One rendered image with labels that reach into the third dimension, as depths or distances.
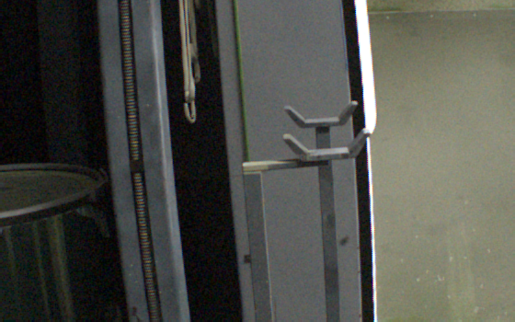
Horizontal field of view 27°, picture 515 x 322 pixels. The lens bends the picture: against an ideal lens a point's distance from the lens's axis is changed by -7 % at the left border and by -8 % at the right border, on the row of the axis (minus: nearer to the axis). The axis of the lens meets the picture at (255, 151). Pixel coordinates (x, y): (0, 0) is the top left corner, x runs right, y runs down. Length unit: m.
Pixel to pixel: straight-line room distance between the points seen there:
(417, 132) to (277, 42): 1.76
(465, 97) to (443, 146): 0.18
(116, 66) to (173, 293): 0.24
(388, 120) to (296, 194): 1.72
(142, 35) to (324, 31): 0.54
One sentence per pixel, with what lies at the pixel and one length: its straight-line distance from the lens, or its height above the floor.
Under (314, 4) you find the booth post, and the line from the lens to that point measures 1.58.
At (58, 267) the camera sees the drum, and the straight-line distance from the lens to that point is 2.05.
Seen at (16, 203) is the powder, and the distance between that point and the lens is 2.16.
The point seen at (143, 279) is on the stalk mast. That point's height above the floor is 0.97.
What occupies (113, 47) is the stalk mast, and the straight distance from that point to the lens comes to 1.09.
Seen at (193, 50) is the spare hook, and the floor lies 1.15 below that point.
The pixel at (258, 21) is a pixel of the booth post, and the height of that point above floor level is 1.19.
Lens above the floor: 1.27
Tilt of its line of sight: 10 degrees down
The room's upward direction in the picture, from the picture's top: 5 degrees counter-clockwise
